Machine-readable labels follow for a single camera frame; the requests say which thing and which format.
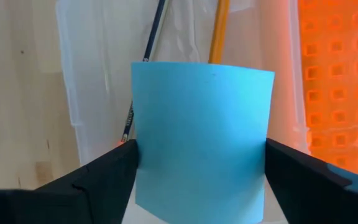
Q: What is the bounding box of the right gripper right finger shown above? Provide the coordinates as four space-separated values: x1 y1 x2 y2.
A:
265 138 358 224

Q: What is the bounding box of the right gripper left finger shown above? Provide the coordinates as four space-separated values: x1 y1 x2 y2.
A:
0 139 140 224

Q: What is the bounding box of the clear pencil box orange lid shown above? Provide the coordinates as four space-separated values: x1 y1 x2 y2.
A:
54 0 358 224

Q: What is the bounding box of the blue sticky note pad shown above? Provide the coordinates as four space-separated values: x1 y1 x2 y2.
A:
130 60 276 224

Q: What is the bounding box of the dark pencil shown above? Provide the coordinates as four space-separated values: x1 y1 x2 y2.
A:
120 0 167 144

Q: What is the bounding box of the orange wooden pencil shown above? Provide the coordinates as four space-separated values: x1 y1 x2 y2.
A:
208 0 231 65

